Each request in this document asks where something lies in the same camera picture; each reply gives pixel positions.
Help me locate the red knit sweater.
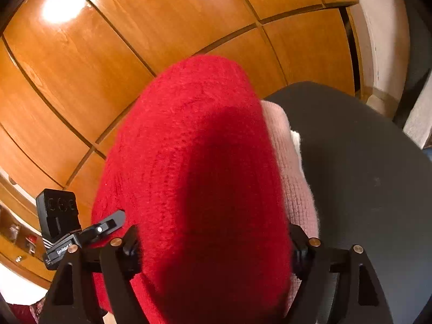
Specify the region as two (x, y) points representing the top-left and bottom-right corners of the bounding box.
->
(92, 55), (291, 323)

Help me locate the pink folded knit garment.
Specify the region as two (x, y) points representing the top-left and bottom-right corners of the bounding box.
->
(259, 99), (320, 304)

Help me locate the wooden panel wardrobe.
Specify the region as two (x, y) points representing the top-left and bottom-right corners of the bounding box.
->
(0, 0), (366, 288)

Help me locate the black camera box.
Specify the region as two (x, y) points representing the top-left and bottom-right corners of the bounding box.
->
(36, 189), (81, 244)

